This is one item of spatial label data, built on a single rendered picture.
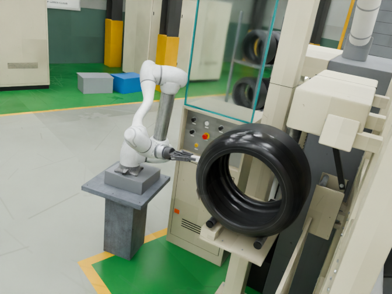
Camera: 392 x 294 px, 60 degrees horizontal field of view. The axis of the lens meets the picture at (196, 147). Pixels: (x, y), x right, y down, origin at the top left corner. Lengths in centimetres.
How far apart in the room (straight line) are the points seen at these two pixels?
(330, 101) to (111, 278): 214
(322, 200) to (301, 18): 95
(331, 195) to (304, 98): 82
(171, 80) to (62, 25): 744
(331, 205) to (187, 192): 125
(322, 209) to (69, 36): 851
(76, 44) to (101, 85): 279
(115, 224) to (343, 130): 208
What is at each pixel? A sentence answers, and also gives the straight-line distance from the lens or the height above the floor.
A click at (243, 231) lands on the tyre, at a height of 96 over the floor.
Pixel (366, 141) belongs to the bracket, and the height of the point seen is 167.
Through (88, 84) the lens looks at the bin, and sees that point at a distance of 713.
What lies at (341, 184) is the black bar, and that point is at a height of 124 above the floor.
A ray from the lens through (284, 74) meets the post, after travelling 190.
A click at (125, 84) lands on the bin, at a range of 729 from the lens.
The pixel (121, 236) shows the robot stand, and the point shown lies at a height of 21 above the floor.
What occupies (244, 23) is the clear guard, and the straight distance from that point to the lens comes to 235.
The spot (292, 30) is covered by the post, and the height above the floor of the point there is 194.
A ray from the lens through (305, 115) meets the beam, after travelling 126.
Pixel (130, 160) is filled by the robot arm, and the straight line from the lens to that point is 256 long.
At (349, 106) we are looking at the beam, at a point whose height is 176.
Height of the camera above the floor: 202
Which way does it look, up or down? 23 degrees down
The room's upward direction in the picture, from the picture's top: 8 degrees clockwise
